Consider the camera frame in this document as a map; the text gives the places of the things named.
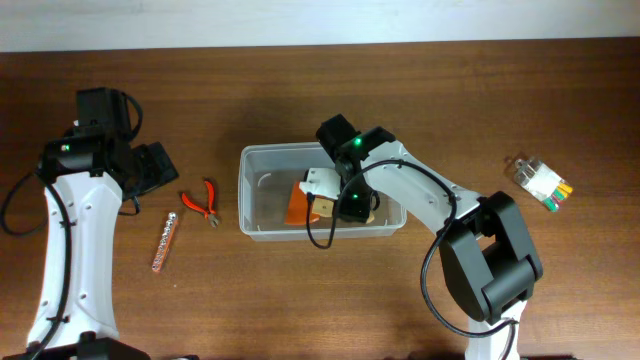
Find orange handled pliers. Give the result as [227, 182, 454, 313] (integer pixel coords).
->
[180, 179, 220, 228]

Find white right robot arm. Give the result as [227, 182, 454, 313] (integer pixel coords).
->
[316, 115, 543, 359]

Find orange scraper wooden handle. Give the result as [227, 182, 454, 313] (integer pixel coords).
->
[284, 181, 380, 226]

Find clear plastic container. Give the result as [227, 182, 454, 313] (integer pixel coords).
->
[238, 142, 408, 242]

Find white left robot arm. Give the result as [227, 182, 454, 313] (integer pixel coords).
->
[20, 87, 179, 359]

